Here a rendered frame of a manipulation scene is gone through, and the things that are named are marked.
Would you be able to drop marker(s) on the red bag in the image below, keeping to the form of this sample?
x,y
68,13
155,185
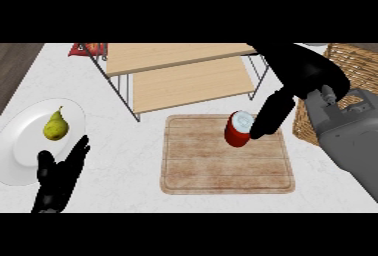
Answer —
x,y
88,49

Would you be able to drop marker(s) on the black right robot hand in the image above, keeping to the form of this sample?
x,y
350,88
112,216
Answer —
x,y
304,71

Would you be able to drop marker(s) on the yellow-green pear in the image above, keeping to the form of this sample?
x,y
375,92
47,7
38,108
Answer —
x,y
54,126

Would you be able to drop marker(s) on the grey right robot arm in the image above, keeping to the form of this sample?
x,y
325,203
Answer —
x,y
344,133

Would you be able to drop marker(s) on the wooden cutting board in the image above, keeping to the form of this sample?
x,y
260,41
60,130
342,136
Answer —
x,y
227,156

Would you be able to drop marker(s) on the wicker basket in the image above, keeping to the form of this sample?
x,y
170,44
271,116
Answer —
x,y
354,66

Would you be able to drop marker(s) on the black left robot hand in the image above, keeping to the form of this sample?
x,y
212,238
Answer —
x,y
56,180

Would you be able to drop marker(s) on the red can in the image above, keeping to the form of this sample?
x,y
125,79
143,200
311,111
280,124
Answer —
x,y
238,129

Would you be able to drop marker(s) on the white plate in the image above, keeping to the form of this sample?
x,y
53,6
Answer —
x,y
34,143

